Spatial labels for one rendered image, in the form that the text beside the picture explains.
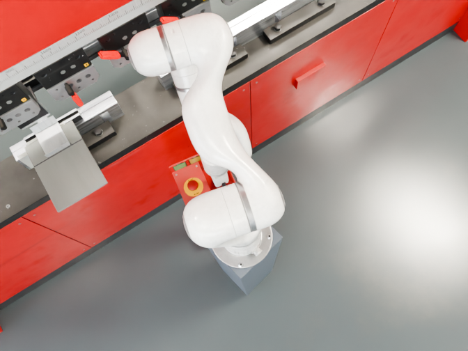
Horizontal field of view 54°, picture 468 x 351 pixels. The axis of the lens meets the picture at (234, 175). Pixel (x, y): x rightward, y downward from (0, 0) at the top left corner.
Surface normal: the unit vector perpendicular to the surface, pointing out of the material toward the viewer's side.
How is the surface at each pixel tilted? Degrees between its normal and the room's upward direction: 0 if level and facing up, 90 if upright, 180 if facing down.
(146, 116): 0
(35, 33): 90
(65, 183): 0
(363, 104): 0
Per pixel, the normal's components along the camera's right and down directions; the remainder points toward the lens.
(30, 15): 0.54, 0.80
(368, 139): -0.04, -0.30
